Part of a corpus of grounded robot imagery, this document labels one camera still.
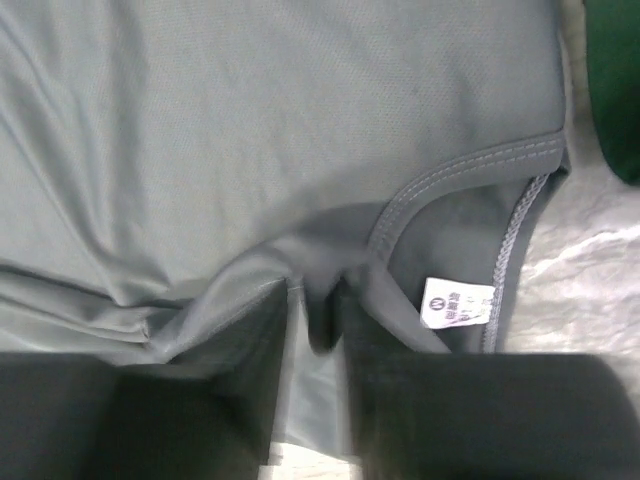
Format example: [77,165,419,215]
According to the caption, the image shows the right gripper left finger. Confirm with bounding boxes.
[1,280,288,479]

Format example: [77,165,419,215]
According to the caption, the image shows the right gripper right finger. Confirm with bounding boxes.
[334,282,639,479]

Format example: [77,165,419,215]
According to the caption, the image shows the dark grey t shirt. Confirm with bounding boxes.
[0,0,574,459]

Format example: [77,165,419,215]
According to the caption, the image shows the folded white t shirt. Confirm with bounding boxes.
[264,18,639,479]

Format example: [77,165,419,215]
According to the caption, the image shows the folded dark green t shirt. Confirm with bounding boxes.
[584,0,639,187]

